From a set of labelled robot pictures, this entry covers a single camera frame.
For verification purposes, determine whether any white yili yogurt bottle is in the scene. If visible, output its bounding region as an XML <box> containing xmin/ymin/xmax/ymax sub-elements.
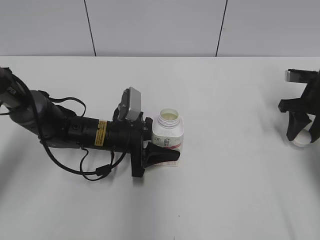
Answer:
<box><xmin>151</xmin><ymin>108</ymin><xmax>184</xmax><ymax>152</ymax></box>

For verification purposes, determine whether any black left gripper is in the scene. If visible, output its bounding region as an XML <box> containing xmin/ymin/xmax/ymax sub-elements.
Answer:
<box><xmin>106</xmin><ymin>112</ymin><xmax>181</xmax><ymax>178</ymax></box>

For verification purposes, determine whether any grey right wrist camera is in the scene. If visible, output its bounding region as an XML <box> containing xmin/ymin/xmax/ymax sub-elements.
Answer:
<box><xmin>284</xmin><ymin>68</ymin><xmax>320</xmax><ymax>84</ymax></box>

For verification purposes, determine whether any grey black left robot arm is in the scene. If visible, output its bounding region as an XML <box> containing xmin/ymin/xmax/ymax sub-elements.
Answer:
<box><xmin>0</xmin><ymin>67</ymin><xmax>180</xmax><ymax>178</ymax></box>

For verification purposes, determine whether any white screw cap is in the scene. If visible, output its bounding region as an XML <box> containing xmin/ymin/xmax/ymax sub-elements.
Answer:
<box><xmin>292</xmin><ymin>129</ymin><xmax>312</xmax><ymax>148</ymax></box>

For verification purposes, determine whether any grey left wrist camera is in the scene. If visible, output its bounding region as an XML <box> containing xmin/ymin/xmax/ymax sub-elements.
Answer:
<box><xmin>117</xmin><ymin>87</ymin><xmax>141</xmax><ymax>121</ymax></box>

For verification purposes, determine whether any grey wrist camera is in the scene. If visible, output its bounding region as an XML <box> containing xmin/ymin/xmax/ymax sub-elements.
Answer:
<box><xmin>284</xmin><ymin>68</ymin><xmax>320</xmax><ymax>84</ymax></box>
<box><xmin>117</xmin><ymin>87</ymin><xmax>141</xmax><ymax>121</ymax></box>

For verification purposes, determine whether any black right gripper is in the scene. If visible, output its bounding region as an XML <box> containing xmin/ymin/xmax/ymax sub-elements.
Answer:
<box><xmin>278</xmin><ymin>81</ymin><xmax>320</xmax><ymax>143</ymax></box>

